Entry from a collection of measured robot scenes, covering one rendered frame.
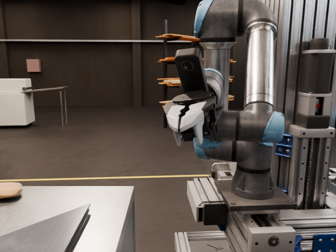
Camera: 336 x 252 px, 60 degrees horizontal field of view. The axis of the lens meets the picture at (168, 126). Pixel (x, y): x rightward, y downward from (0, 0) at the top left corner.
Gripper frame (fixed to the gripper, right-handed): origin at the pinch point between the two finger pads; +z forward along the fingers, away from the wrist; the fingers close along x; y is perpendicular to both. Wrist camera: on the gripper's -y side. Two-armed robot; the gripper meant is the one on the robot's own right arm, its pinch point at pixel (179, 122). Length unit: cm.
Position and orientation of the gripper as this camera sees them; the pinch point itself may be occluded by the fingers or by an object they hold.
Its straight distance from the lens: 43.6
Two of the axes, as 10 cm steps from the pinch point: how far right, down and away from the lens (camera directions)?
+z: -2.5, 3.7, -9.0
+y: 2.0, 9.2, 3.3
